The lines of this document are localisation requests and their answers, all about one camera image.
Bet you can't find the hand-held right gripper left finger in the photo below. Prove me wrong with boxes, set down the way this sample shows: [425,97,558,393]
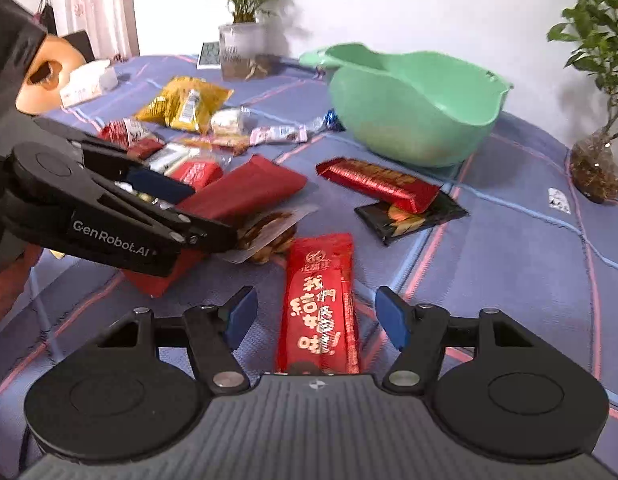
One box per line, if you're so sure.
[84,286,260,394]

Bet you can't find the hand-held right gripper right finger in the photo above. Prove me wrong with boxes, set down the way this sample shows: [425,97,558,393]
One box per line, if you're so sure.
[375,286,544,395]

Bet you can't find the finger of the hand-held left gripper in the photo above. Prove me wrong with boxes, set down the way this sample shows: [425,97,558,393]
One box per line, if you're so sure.
[34,117,196,206]
[74,175,238,256]

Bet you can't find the clear packet of brown snacks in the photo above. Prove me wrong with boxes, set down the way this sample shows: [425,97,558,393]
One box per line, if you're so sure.
[224,204,319,266]

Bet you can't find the large red packet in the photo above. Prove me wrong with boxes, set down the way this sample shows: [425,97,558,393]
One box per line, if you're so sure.
[122,154,308,297]

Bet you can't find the long red white-print snack packet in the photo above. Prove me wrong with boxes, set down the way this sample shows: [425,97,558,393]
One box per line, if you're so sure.
[275,233,361,376]

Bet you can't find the yellow snack packet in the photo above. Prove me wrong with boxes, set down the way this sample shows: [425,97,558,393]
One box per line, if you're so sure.
[134,76,235,134]

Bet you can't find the pink white candy packet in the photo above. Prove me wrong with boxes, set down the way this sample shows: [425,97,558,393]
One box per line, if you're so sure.
[250,124,310,147]

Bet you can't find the shiny red snack bar packet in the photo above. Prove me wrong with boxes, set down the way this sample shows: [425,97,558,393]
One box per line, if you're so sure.
[316,157,443,214]

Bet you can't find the green plastic basin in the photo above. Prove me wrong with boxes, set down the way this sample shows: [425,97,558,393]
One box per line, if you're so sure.
[299,42,513,169]

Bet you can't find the person's left forearm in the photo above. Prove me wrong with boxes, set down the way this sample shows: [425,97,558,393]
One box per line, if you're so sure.
[0,245,44,323]

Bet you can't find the silver white snack packet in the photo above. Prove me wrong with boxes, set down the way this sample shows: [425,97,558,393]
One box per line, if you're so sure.
[143,142,191,173]

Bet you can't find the small red white snack packet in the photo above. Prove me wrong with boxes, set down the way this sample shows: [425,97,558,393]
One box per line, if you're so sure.
[98,117,166,159]

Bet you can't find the orange clear snack packet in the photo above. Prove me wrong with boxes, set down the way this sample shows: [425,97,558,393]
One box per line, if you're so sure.
[179,134,251,157]

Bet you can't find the white round snack packet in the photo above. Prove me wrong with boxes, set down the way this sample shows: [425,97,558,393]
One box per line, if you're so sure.
[209,107,253,137]

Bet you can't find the black snack packet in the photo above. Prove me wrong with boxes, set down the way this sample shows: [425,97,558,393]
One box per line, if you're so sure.
[354,194,470,247]

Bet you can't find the peach round object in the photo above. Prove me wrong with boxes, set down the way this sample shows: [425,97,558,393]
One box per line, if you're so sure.
[14,34,87,116]

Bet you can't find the white tissue box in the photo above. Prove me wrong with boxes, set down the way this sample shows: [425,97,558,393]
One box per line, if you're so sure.
[58,59,118,109]

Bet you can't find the blue plaid blanket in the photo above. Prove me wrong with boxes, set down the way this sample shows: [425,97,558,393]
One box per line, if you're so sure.
[0,52,618,461]

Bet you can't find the green patterned card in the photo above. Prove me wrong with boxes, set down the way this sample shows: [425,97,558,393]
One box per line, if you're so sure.
[196,41,223,70]

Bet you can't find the potted plant in white pot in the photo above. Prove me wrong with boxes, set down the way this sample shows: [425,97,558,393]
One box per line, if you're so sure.
[205,0,302,82]

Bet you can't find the pink floral curtain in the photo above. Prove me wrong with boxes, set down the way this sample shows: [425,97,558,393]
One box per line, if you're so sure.
[39,0,141,62]

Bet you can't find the small white cloth tag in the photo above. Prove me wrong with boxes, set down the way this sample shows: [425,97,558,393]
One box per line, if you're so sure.
[547,187,572,215]

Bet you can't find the broad-leaf plant in glass vase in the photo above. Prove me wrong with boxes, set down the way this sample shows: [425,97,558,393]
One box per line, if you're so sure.
[545,0,618,205]

